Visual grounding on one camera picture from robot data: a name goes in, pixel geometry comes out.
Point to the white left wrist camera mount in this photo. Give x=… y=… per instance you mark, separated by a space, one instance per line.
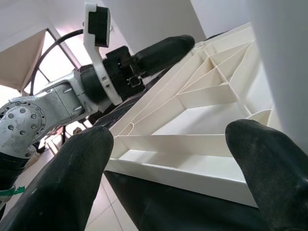
x=95 y=55

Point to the beige window curtain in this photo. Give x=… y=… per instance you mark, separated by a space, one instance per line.
x=21 y=62

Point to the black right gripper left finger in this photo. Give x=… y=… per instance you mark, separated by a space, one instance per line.
x=62 y=183

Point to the white plastic table leg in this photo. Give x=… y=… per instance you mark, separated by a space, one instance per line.
x=286 y=60

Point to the black table cloth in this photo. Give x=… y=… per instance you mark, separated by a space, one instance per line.
x=168 y=211

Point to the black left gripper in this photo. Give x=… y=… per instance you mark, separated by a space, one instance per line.
x=118 y=69

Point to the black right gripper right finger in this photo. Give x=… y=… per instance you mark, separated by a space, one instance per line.
x=276 y=180

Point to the white plastic table top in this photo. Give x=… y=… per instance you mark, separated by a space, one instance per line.
x=192 y=108

